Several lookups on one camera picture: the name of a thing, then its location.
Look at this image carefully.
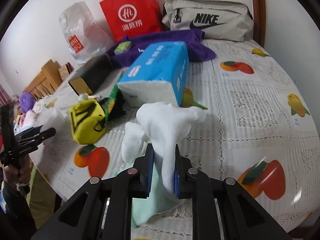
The person's left hand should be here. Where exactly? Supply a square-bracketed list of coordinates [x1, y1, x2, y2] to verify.
[3, 155, 31, 191]

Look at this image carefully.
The yellow small pouch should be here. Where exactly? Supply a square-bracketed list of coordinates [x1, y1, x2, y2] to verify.
[68, 99, 106, 145]

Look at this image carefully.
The green small packet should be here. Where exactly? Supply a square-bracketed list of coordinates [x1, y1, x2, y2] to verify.
[114, 41, 132, 55]

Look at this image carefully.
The white mesh cloth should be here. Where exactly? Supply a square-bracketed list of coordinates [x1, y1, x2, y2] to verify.
[121, 102, 206, 200]

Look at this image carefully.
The blue tissue pack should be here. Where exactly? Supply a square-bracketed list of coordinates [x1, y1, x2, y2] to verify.
[117, 46, 189, 108]

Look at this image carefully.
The grey Nike bag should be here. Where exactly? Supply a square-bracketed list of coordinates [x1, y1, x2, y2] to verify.
[162, 0, 254, 42]

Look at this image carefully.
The dark green tea tin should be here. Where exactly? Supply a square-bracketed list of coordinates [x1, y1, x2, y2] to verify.
[68, 54, 114, 95]

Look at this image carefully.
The fruit print tablecloth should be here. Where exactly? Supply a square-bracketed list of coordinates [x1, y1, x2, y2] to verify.
[30, 40, 319, 239]

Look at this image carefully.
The red paper shopping bag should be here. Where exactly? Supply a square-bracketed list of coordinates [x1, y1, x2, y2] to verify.
[99, 0, 164, 42]

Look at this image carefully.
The black watch band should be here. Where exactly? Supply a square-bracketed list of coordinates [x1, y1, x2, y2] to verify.
[99, 85, 126, 123]

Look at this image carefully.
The wooden door frame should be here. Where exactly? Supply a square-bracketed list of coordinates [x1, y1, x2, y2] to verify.
[252, 0, 266, 47]

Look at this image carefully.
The purple towel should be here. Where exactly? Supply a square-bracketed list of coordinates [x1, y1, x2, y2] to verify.
[107, 29, 216, 68]

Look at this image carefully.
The brown patterned box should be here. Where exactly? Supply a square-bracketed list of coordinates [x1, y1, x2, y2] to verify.
[58, 62, 74, 81]

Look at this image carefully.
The mint green cloth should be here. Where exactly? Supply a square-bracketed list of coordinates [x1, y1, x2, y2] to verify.
[131, 165, 184, 228]

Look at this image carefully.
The white plastic shopping bag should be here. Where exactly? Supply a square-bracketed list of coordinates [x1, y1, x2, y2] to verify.
[59, 1, 114, 66]

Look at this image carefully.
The wooden chair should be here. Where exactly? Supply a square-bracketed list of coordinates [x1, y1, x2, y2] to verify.
[23, 60, 62, 100]

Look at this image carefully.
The purple plush toy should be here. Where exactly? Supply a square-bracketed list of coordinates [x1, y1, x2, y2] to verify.
[19, 92, 36, 113]

